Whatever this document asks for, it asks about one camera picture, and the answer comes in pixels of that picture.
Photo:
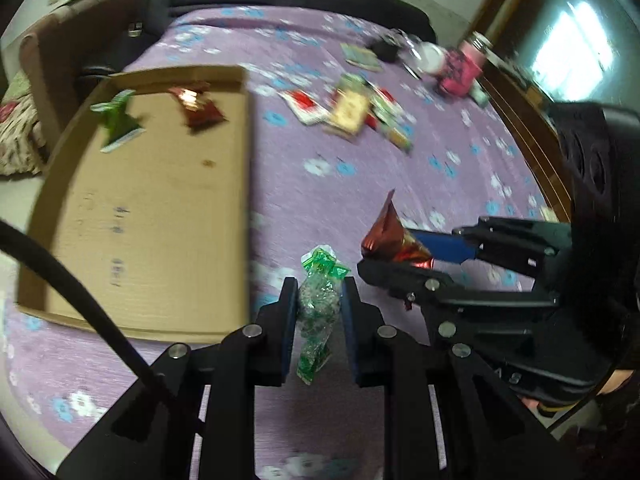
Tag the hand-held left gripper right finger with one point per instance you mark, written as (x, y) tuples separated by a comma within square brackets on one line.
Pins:
[(350, 332)]

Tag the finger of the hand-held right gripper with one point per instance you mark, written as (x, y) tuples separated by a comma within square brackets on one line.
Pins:
[(445, 247), (400, 277)]

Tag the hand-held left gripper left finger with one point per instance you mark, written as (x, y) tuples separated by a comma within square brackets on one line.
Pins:
[(289, 332)]

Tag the clear green candy packet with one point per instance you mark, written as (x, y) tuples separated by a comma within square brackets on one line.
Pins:
[(315, 305)]

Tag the red foil snack packet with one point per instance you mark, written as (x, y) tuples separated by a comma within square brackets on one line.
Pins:
[(385, 237)]

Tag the shallow cardboard box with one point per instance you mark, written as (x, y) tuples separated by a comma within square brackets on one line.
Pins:
[(150, 210)]

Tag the dark green snack packet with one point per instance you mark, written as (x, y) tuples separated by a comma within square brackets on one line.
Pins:
[(117, 120)]

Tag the purple floral bedsheet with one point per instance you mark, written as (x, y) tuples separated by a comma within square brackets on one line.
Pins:
[(350, 190)]

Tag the small pale green container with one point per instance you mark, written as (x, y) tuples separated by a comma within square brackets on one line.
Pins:
[(480, 95)]

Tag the pink bottle with white cap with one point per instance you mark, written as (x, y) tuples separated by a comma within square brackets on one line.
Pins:
[(462, 67)]

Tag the white cup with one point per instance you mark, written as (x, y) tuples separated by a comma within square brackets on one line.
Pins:
[(425, 57)]

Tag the bright window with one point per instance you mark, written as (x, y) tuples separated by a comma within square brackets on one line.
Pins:
[(575, 45)]

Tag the black pouch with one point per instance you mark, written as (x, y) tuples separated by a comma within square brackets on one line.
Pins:
[(386, 49)]

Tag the green printed booklet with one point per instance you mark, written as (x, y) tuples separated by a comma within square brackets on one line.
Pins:
[(361, 56)]

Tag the floral patterned cloth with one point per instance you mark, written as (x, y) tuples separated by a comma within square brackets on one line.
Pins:
[(17, 130)]

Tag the silver sofa buckle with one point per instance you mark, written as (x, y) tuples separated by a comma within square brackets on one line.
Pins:
[(135, 28)]

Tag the brown armchair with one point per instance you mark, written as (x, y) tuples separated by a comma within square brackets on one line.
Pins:
[(55, 50)]

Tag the wooden bed rail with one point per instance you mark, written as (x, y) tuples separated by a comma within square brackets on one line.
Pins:
[(530, 130)]

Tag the wooden door frame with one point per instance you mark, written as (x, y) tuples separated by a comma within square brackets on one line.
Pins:
[(500, 0)]

